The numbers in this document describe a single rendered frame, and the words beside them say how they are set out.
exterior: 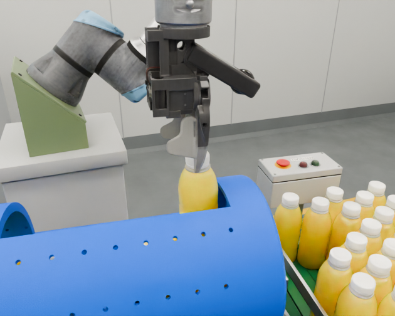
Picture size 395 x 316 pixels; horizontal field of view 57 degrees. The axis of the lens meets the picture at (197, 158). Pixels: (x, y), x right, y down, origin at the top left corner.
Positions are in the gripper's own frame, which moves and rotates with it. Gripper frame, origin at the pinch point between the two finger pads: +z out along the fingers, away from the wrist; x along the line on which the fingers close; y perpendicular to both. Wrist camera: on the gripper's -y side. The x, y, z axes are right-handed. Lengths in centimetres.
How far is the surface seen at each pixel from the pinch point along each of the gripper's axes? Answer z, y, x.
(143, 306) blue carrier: 14.8, 10.9, 14.1
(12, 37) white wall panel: 18, 84, -276
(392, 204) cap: 21, -49, -8
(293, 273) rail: 32.0, -22.6, -2.9
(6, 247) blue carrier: 7.3, 28.2, 6.7
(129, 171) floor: 130, 3, -241
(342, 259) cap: 20.6, -26.2, 6.4
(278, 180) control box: 20.5, -27.2, -23.1
